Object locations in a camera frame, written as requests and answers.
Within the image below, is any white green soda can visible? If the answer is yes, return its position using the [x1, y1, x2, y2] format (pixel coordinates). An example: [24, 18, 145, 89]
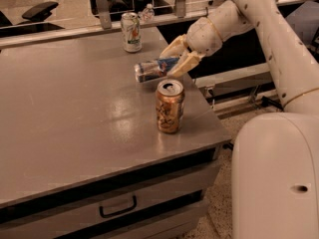
[121, 12, 142, 53]

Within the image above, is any grey metal post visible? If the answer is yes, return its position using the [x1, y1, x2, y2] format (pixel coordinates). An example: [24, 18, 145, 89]
[96, 0, 112, 29]
[174, 0, 186, 18]

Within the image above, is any grey lower side shelf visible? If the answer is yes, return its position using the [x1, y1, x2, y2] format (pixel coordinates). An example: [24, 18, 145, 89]
[194, 63, 272, 97]

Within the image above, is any small clear water bottle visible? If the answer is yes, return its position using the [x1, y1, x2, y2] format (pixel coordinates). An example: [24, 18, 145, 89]
[141, 4, 155, 22]

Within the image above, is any orange soda can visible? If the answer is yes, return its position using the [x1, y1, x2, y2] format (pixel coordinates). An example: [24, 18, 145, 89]
[156, 79, 185, 133]

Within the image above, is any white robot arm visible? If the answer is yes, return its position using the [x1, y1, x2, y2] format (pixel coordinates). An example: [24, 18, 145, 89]
[161, 0, 319, 239]

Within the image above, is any grey drawer with black handle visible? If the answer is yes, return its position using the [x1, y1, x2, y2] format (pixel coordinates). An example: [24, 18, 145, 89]
[0, 162, 219, 239]

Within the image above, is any grey metal post middle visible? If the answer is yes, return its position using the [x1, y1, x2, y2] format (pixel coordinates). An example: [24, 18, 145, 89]
[174, 0, 186, 18]

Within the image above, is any grey metal post left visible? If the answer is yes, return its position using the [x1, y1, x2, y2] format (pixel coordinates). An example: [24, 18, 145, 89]
[96, 0, 112, 29]

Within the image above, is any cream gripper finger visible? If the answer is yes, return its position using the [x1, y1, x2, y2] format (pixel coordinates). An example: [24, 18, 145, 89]
[167, 51, 203, 78]
[159, 34, 188, 59]

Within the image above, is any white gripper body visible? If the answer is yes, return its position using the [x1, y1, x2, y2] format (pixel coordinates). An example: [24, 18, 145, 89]
[186, 17, 222, 57]

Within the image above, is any blue silver redbull can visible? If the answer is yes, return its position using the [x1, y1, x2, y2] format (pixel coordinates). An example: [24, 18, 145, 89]
[134, 57, 178, 83]

